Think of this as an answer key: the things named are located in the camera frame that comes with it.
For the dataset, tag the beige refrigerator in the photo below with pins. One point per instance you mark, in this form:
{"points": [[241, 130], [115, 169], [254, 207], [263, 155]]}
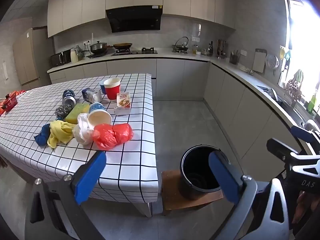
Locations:
{"points": [[27, 55]]}

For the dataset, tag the metal utensil holder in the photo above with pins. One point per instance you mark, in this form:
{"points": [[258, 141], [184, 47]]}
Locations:
{"points": [[221, 50]]}

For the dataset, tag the white seasoning packet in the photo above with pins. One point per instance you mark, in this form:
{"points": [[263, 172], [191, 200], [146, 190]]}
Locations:
{"points": [[123, 101]]}

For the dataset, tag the blue cloth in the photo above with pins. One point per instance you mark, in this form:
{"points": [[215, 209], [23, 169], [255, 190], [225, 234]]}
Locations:
{"points": [[42, 136]]}

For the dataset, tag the yellow jar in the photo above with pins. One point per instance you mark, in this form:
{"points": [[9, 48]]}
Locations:
{"points": [[195, 50]]}

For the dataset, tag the brown wooden stool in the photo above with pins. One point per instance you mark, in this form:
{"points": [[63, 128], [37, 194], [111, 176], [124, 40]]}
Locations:
{"points": [[172, 197]]}

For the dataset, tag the dark glass bottle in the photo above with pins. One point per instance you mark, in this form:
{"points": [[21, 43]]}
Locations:
{"points": [[211, 50]]}

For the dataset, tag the beige upper cabinets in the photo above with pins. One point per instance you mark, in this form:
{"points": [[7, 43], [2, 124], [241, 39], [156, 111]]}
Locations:
{"points": [[75, 7]]}

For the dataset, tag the black white checkered tablecloth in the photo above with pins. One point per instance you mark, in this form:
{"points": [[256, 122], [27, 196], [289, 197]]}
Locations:
{"points": [[135, 160]]}

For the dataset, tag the yellow green sponge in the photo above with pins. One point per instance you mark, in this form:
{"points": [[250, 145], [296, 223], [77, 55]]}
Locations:
{"points": [[77, 112]]}

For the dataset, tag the white plastic bag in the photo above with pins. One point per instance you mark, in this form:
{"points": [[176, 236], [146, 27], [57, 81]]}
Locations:
{"points": [[83, 130]]}

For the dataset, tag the grey kettle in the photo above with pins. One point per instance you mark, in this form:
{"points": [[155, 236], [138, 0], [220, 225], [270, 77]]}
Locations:
{"points": [[80, 50]]}

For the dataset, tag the yellow cloth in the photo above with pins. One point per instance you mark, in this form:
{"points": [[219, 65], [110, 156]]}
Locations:
{"points": [[58, 132]]}

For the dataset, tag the black induction cooker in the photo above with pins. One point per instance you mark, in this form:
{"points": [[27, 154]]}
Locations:
{"points": [[96, 55]]}

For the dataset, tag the white colander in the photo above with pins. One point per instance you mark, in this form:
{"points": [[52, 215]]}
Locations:
{"points": [[272, 62]]}

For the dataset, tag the black microwave oven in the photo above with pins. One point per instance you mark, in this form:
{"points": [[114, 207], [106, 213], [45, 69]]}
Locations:
{"points": [[60, 58]]}

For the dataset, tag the white cutting board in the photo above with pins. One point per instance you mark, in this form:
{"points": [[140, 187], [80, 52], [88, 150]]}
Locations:
{"points": [[259, 61]]}

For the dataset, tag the green bottle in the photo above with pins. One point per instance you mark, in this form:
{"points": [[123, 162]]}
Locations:
{"points": [[311, 105]]}

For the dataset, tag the black gas stove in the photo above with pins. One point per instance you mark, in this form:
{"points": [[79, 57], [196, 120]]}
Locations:
{"points": [[135, 52]]}

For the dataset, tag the red plastic bag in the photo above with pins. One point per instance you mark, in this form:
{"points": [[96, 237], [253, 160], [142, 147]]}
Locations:
{"points": [[110, 136]]}

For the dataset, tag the blue soda can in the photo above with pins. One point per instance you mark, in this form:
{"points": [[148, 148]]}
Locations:
{"points": [[68, 96]]}

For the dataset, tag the white wall outlet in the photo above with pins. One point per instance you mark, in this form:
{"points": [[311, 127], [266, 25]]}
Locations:
{"points": [[87, 42], [243, 52], [196, 39]]}

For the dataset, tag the black plastic bucket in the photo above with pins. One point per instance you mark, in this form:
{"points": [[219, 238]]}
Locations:
{"points": [[190, 187]]}

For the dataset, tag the bright window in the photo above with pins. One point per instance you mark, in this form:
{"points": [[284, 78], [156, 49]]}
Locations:
{"points": [[305, 42]]}

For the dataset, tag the person's right hand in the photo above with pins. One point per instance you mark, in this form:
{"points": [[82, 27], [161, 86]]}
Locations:
{"points": [[302, 205]]}

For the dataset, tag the grey pot with lid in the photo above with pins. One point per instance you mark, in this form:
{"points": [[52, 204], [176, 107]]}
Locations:
{"points": [[98, 48]]}

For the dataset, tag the steel wool scrubber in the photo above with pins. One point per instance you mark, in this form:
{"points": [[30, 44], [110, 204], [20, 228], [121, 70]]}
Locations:
{"points": [[62, 111]]}

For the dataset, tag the dark wok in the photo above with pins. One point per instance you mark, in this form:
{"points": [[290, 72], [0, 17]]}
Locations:
{"points": [[122, 46]]}

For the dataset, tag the red white paper cup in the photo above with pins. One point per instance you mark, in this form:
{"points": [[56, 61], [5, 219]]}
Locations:
{"points": [[112, 93]]}

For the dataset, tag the black range hood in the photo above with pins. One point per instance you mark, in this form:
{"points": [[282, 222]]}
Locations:
{"points": [[135, 20]]}

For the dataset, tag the steel kitchen sink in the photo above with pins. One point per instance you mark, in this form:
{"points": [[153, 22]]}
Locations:
{"points": [[287, 105]]}

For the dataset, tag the black knife holder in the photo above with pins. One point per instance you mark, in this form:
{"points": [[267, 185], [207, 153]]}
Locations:
{"points": [[234, 59]]}

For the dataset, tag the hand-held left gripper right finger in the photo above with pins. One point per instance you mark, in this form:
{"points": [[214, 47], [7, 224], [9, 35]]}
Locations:
{"points": [[225, 177]]}

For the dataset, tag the silver blue milk carton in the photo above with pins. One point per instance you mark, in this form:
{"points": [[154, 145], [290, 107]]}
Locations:
{"points": [[91, 95]]}

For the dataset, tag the grey lower kitchen cabinets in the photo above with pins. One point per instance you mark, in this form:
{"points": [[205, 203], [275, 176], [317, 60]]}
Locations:
{"points": [[180, 77]]}

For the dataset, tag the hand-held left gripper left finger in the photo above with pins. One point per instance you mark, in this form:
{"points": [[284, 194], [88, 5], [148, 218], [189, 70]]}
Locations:
{"points": [[90, 177]]}

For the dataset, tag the small blue cup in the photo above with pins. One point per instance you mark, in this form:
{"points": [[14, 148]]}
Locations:
{"points": [[102, 88]]}

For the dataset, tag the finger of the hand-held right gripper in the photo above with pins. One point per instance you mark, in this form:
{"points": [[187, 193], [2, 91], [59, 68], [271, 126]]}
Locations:
{"points": [[280, 148], [302, 133]]}

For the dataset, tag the blue patterned paper cup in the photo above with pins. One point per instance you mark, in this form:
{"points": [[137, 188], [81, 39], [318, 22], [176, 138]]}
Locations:
{"points": [[98, 108]]}

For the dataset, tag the white jug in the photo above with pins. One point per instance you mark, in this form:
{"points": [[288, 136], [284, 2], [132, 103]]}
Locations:
{"points": [[74, 56]]}

